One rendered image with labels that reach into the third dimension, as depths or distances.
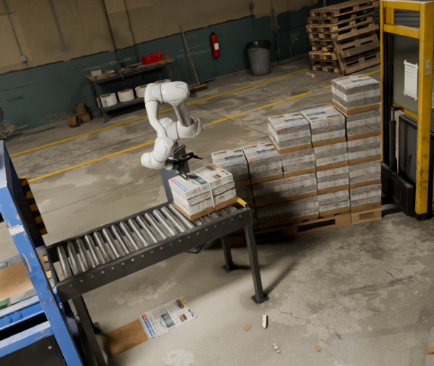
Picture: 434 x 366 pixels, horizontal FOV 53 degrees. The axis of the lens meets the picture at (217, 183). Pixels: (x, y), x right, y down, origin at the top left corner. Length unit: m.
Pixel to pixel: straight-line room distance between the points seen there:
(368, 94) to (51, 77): 7.27
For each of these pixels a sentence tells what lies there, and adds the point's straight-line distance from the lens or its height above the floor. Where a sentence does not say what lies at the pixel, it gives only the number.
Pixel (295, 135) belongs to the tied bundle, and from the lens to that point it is 3.72.
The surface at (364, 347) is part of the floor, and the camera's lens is 3.11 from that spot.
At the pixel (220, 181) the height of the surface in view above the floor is 1.01.
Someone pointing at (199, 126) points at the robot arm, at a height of 1.18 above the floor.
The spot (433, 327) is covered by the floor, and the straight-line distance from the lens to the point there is 3.28.
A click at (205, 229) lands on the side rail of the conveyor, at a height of 0.78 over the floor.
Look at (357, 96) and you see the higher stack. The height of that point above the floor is 1.20.
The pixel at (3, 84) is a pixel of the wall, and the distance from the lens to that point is 9.79.
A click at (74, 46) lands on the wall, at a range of 9.84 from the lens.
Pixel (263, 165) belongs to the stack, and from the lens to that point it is 3.75.
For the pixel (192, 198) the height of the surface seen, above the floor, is 0.96.
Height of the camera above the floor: 2.26
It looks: 25 degrees down
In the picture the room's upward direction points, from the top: 11 degrees counter-clockwise
